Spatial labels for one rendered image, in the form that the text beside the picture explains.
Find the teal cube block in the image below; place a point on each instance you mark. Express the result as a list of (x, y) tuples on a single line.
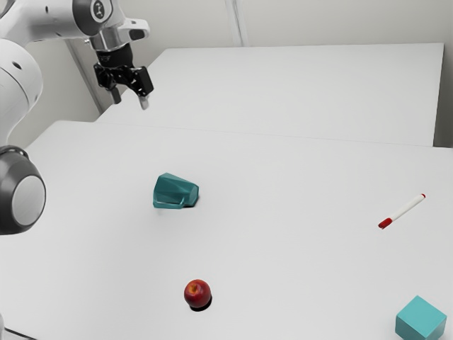
[(420, 319)]

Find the red apple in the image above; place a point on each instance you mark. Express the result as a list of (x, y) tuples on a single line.
[(197, 293)]

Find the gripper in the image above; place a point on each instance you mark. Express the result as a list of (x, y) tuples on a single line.
[(115, 58)]

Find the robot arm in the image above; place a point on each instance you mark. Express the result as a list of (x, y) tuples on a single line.
[(21, 81)]

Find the teal faceted mug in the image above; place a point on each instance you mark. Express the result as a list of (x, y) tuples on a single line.
[(175, 191)]

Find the white marker with red cap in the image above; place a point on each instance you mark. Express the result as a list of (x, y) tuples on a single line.
[(402, 210)]

